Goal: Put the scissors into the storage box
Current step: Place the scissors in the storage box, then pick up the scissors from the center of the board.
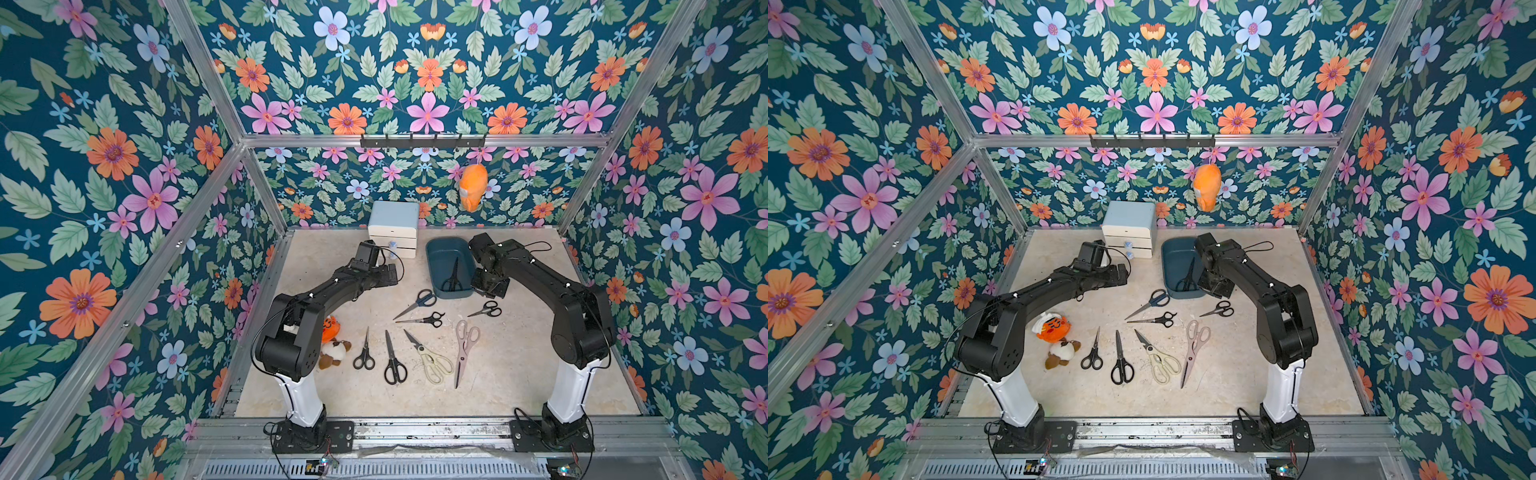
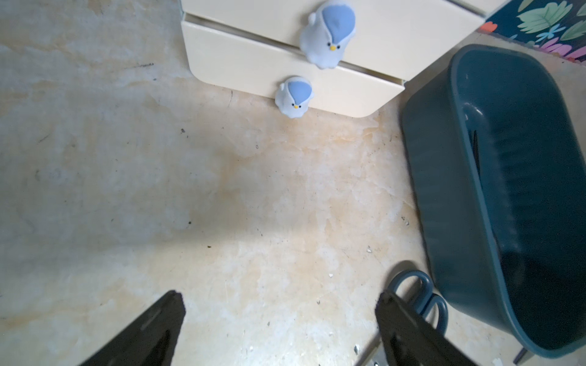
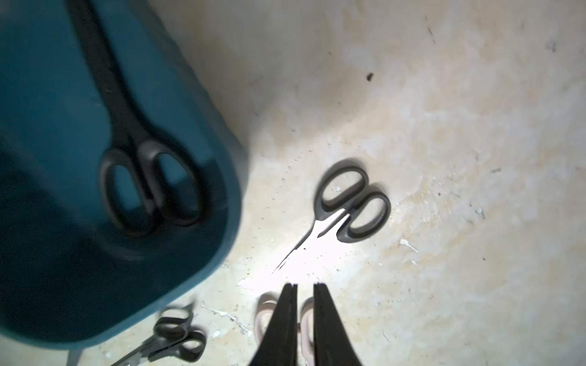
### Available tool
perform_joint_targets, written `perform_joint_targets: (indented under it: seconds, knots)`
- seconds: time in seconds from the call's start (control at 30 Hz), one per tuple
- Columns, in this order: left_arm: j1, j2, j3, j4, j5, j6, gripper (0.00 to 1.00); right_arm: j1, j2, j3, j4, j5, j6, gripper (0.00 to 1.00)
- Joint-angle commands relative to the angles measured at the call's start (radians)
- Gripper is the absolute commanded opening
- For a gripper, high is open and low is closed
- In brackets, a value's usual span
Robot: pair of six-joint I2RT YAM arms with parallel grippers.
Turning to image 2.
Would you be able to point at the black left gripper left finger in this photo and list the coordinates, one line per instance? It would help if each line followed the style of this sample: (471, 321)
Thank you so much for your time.
(151, 339)

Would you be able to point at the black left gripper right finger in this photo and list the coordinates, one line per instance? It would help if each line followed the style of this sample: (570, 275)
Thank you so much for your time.
(408, 339)

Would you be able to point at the teal plastic storage box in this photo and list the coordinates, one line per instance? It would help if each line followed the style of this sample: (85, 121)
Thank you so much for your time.
(499, 181)

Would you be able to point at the lower penguin drawer knob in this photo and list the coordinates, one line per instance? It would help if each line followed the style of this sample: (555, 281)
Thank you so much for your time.
(293, 97)

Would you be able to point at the penguin drawer knob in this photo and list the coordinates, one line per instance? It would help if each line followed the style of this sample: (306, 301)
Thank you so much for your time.
(293, 97)
(326, 36)

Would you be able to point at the cream mini drawer cabinet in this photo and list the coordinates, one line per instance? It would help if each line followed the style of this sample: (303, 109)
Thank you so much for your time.
(345, 57)

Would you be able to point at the upper penguin drawer knob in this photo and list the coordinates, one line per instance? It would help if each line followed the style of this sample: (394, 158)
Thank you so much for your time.
(326, 36)

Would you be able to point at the blue handled scissors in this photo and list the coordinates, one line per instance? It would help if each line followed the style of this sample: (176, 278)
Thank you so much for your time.
(420, 296)

